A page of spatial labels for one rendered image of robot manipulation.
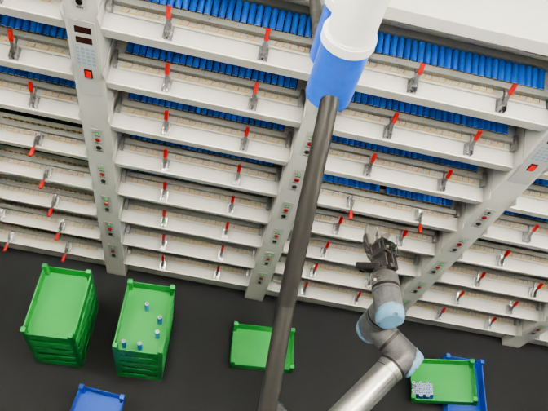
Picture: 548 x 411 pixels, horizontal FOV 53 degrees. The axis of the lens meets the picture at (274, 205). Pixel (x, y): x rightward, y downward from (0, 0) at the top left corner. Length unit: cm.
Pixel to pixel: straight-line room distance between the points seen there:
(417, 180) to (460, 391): 129
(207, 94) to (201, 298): 136
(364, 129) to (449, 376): 156
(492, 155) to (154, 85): 109
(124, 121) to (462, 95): 107
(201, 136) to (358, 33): 128
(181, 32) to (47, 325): 138
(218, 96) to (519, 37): 85
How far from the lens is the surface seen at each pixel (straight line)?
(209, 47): 159
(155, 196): 222
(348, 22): 64
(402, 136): 180
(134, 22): 163
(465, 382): 295
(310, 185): 70
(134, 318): 244
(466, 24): 150
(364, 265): 190
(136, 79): 176
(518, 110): 177
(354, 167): 192
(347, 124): 176
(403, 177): 196
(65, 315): 247
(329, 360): 283
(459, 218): 220
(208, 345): 274
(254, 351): 276
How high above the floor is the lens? 259
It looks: 55 degrees down
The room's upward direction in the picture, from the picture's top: 18 degrees clockwise
